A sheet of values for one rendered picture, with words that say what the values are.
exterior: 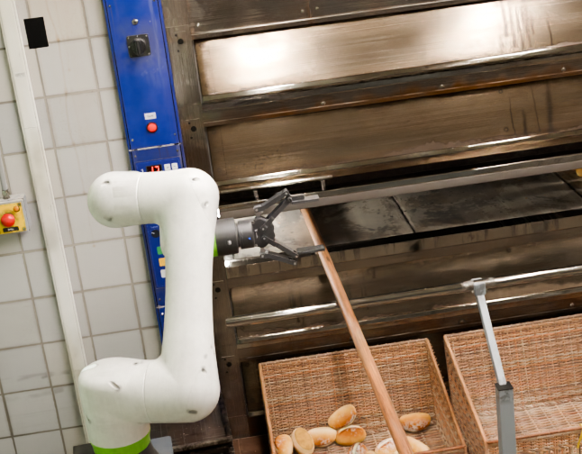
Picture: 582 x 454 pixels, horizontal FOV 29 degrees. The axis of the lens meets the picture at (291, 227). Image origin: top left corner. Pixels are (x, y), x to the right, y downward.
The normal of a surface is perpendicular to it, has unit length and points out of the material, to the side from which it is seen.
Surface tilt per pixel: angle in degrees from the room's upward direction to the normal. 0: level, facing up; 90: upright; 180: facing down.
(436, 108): 70
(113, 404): 88
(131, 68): 90
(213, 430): 0
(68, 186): 90
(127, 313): 90
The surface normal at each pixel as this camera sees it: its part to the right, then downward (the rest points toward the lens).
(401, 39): 0.06, 0.00
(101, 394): -0.16, 0.33
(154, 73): 0.11, 0.33
